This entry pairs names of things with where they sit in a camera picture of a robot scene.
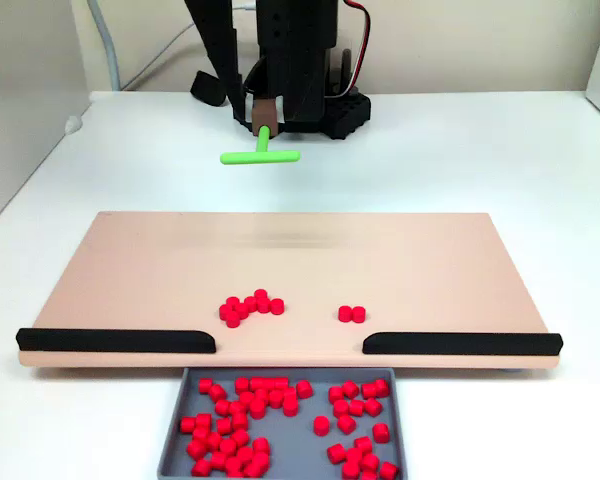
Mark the green T-shaped pusher tool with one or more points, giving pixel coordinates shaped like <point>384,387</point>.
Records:
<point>260,157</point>

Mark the red cylindrical granule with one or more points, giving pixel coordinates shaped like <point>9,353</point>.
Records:
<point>239,421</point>
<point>290,394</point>
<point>205,385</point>
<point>200,434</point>
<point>242,384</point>
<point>336,394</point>
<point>241,310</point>
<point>196,449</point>
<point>260,461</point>
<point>388,470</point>
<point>233,302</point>
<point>276,398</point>
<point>203,421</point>
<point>363,444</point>
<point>246,398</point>
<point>373,407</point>
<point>224,426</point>
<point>350,389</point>
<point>225,311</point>
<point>321,425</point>
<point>370,462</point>
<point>280,383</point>
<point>336,453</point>
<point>381,388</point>
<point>218,460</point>
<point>263,305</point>
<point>350,470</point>
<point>358,313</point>
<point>217,392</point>
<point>341,408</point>
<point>356,408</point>
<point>381,433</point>
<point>236,474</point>
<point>188,425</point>
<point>346,424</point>
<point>257,409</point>
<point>237,408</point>
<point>261,396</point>
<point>252,470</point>
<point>260,294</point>
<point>369,390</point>
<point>290,407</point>
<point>353,456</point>
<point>269,383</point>
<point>345,313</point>
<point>369,475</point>
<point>201,468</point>
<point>228,446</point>
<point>304,389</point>
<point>232,320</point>
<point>244,455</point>
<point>222,407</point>
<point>240,438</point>
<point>250,302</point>
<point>277,306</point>
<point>258,383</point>
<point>261,445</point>
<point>233,465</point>
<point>213,441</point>

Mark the black table clamp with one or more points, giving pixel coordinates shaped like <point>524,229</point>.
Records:
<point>207,89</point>

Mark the pink flat board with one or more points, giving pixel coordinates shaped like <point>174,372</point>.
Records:
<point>300,250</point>

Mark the small white clip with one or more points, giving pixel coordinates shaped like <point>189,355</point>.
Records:
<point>72,125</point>

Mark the black foam edge strip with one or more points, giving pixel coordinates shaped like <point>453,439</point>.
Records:
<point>462,344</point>
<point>115,341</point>

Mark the grey plastic tray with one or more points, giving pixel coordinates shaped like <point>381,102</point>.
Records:
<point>300,440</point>

